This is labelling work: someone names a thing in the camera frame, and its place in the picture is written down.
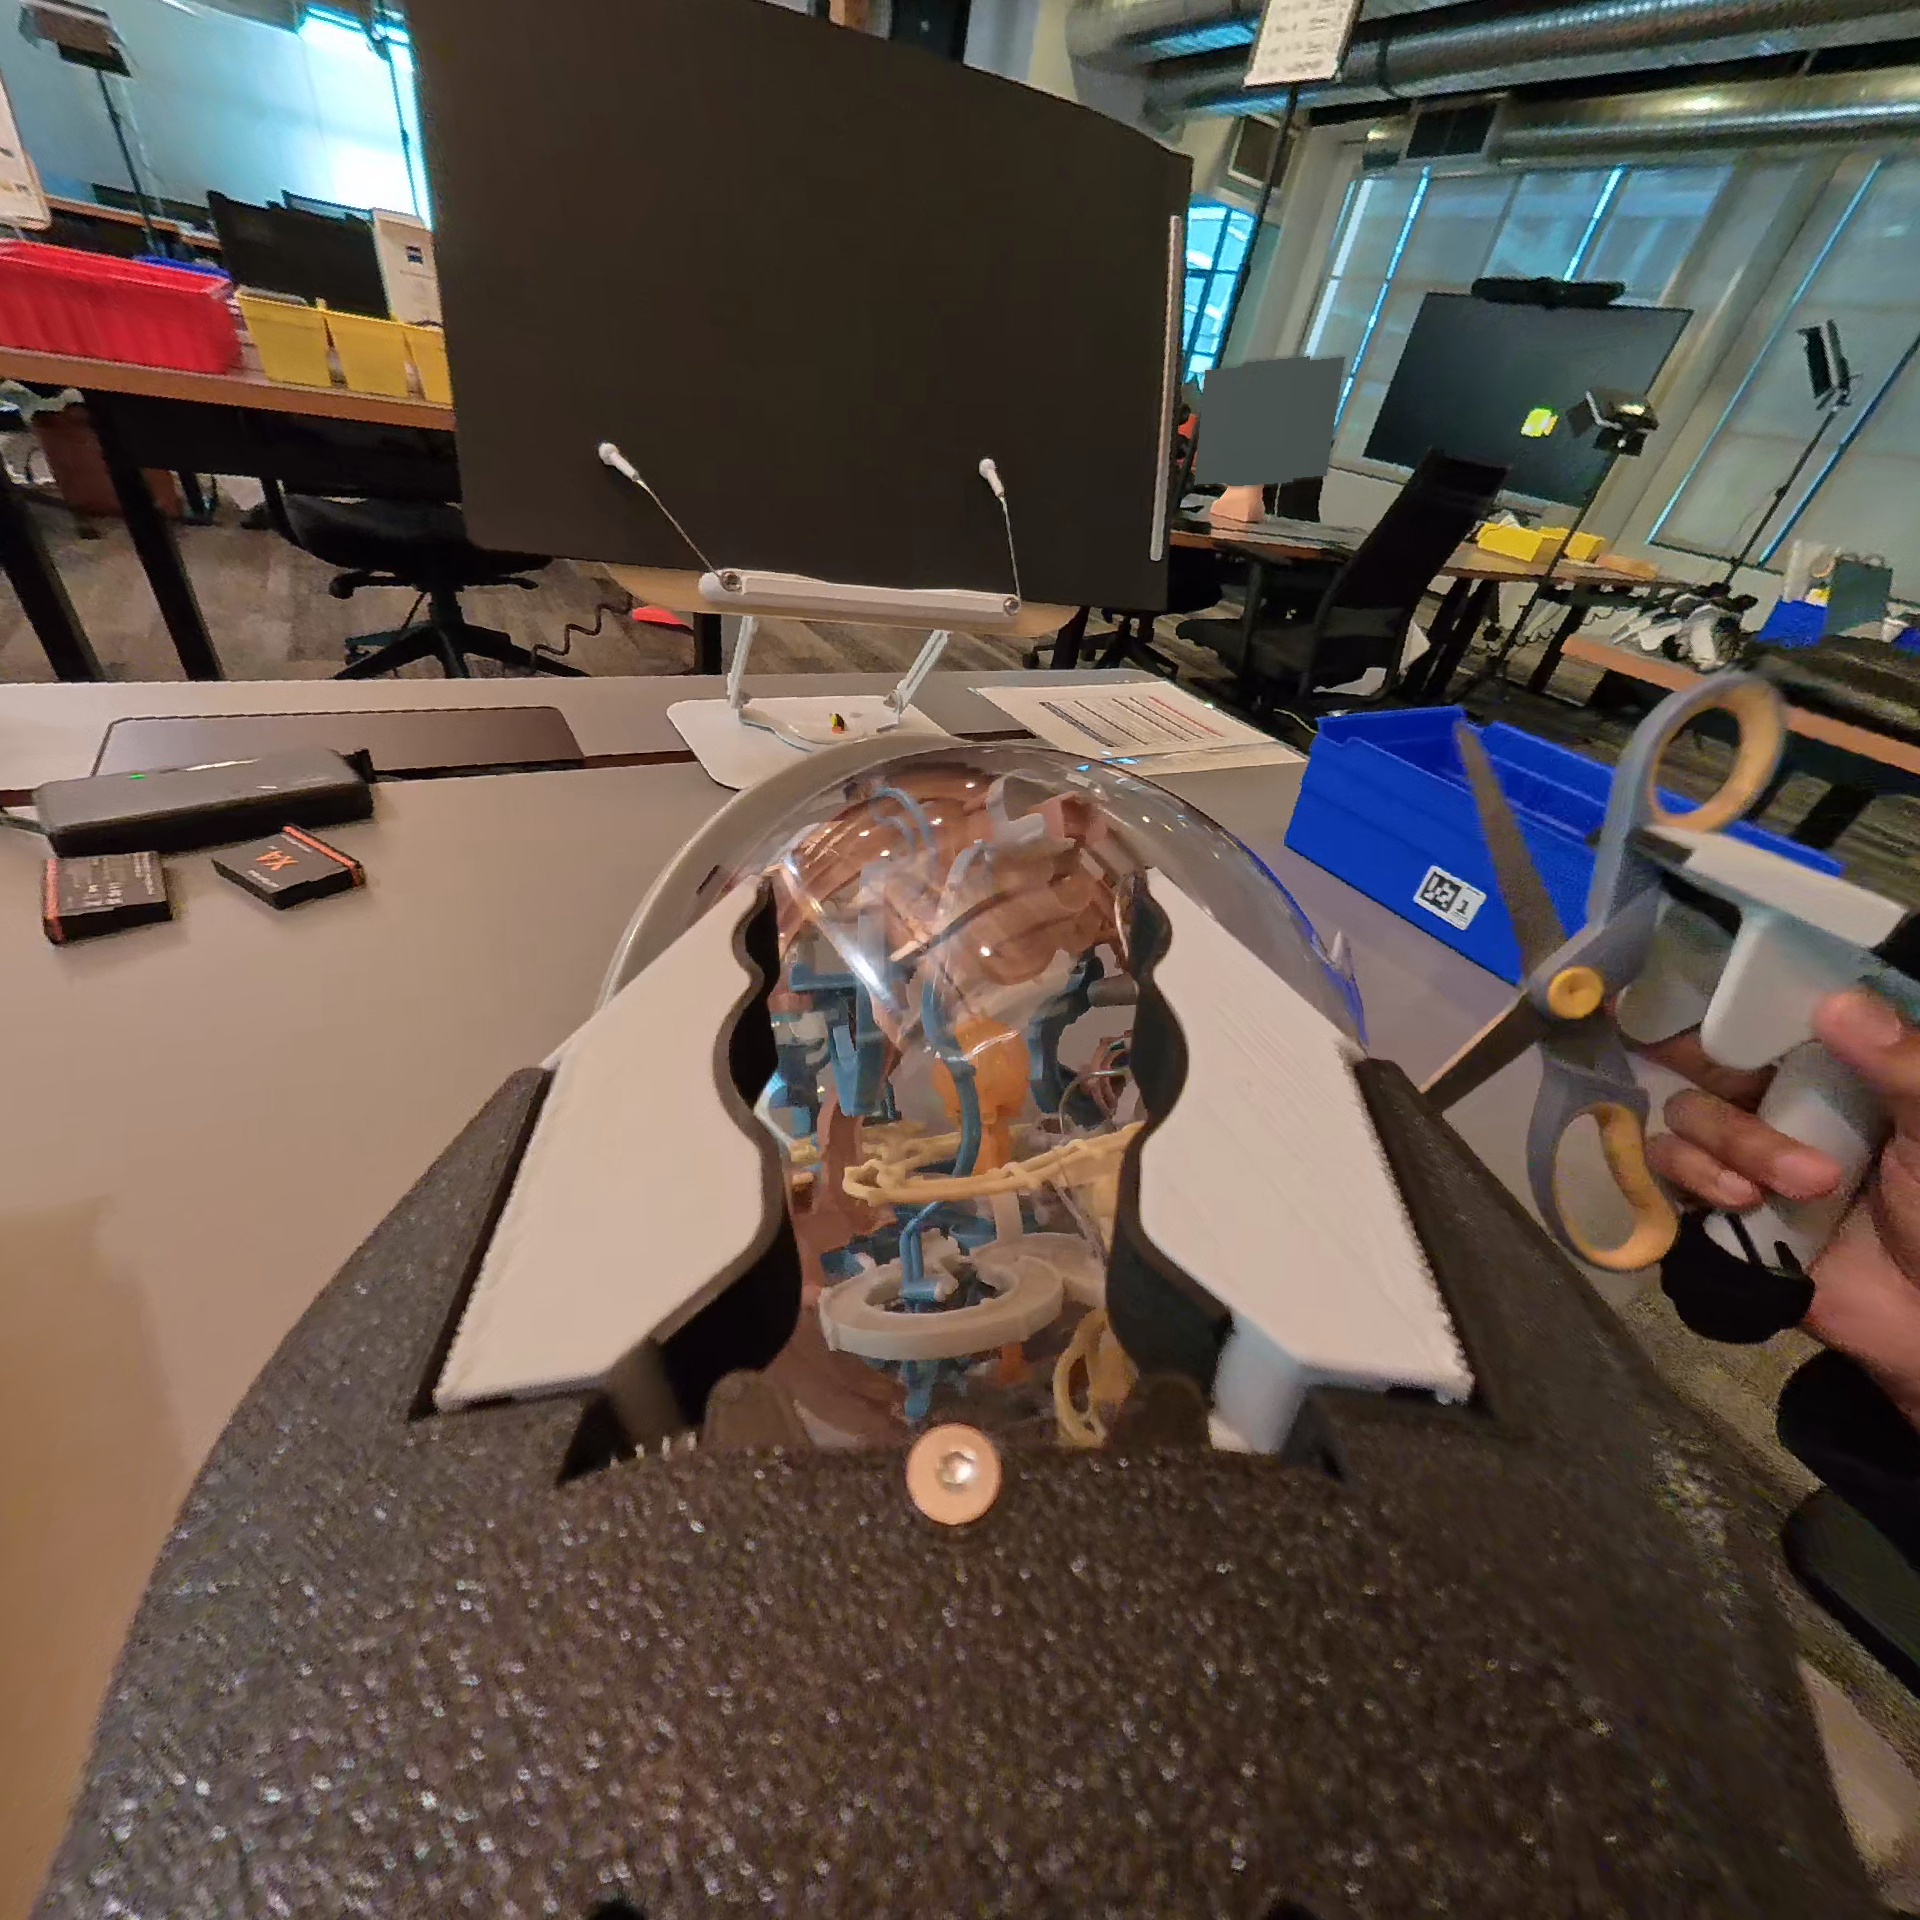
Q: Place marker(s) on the black backdrop board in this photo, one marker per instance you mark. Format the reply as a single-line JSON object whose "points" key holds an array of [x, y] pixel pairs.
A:
{"points": [[781, 299]]}

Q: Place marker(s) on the printed paper sheet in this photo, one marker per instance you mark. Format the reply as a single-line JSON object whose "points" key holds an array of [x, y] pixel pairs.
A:
{"points": [[1125, 716]]}

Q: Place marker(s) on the black office chair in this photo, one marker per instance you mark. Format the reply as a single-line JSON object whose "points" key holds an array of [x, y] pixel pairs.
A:
{"points": [[405, 533], [1424, 523]]}

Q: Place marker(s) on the white folding stand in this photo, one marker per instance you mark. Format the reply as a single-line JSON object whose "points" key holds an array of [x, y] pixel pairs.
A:
{"points": [[856, 596]]}

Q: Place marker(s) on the black monitor screen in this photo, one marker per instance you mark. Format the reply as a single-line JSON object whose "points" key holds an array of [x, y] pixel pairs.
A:
{"points": [[1499, 388]]}

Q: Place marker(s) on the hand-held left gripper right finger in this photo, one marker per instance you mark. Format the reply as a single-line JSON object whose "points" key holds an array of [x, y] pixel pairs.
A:
{"points": [[1290, 1185]]}

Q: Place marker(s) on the plain black battery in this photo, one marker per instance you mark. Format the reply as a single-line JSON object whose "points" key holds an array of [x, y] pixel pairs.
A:
{"points": [[106, 897]]}

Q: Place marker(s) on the red plastic bin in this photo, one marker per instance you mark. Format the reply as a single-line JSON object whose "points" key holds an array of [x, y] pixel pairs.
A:
{"points": [[106, 307]]}

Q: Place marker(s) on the white paper sign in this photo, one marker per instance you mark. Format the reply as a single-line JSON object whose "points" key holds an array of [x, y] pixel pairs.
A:
{"points": [[1298, 41]]}

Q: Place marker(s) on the wooden workbench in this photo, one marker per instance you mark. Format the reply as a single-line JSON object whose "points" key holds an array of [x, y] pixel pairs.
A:
{"points": [[225, 386]]}

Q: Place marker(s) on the clear plastic maze ball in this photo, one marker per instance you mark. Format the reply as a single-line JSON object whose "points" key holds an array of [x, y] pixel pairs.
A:
{"points": [[960, 838]]}

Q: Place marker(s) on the long spiral metal duct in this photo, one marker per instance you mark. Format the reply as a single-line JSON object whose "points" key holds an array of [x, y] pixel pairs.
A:
{"points": [[1651, 43]]}

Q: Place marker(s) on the black bag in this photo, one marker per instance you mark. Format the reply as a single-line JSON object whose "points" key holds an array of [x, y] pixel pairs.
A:
{"points": [[1845, 682]]}

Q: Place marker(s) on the black battery orange mark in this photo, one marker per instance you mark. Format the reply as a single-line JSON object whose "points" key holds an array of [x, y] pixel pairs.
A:
{"points": [[285, 866]]}

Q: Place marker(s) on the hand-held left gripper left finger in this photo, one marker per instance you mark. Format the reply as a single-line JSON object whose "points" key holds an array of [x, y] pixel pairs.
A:
{"points": [[600, 1170]]}

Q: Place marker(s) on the camera on tripod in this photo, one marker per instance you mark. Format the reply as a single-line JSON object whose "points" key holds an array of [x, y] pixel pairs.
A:
{"points": [[1613, 420]]}

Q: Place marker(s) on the black power bank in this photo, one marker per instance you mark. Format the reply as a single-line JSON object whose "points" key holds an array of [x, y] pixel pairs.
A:
{"points": [[194, 803]]}

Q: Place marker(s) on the small yellow bin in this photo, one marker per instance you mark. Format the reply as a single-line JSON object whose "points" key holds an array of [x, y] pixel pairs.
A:
{"points": [[282, 340], [369, 353], [430, 364]]}

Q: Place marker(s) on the grey orange scissors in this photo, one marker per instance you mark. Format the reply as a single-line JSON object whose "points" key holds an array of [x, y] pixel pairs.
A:
{"points": [[1575, 990]]}

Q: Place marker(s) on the person's right hand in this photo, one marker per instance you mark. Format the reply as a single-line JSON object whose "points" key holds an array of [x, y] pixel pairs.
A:
{"points": [[1894, 1201]]}

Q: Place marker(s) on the black light panel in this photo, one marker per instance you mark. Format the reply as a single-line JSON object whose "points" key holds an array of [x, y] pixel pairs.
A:
{"points": [[1823, 358]]}

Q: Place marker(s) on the person's right forearm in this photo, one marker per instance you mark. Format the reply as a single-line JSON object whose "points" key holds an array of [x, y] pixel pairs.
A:
{"points": [[1861, 1469]]}

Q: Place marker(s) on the blue plastic bin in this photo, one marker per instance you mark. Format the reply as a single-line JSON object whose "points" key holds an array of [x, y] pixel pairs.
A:
{"points": [[1381, 795]]}

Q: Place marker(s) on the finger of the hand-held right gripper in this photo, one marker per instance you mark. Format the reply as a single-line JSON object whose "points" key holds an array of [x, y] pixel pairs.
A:
{"points": [[1669, 990], [1770, 891]]}

